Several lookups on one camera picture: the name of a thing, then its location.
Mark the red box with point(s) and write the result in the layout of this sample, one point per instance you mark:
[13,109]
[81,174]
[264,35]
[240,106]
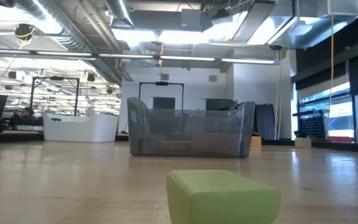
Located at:
[339,139]

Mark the black aluminium table frame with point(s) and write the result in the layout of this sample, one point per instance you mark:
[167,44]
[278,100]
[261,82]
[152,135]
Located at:
[17,137]

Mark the dark folded panel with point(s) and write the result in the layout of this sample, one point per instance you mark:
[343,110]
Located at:
[264,121]

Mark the round metal duct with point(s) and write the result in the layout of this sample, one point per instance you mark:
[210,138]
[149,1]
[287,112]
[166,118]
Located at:
[117,12]

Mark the black metal frame stand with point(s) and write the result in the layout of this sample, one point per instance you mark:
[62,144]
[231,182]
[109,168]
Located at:
[31,99]

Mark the black frame with camera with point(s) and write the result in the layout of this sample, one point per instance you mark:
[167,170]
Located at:
[162,83]

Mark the black pegboard cart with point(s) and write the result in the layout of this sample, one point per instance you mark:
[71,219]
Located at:
[312,126]

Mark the grey translucent plastic bin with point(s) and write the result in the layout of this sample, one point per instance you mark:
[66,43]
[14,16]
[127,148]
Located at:
[188,124]

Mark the green block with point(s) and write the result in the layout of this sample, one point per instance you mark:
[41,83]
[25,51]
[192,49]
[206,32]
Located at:
[222,199]

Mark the rectangular metal duct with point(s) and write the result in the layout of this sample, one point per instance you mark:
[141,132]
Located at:
[291,28]

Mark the white plastic bin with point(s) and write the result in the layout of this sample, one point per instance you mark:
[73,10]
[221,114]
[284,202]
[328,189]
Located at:
[79,127]

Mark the person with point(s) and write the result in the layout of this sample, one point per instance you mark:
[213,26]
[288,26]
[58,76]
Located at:
[26,113]

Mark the orange block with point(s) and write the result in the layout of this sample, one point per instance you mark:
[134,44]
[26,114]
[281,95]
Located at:
[257,143]

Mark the black wall screen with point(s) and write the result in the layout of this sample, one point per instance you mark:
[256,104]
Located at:
[164,103]

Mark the small natural wood block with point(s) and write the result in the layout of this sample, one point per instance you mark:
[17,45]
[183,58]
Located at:
[303,143]

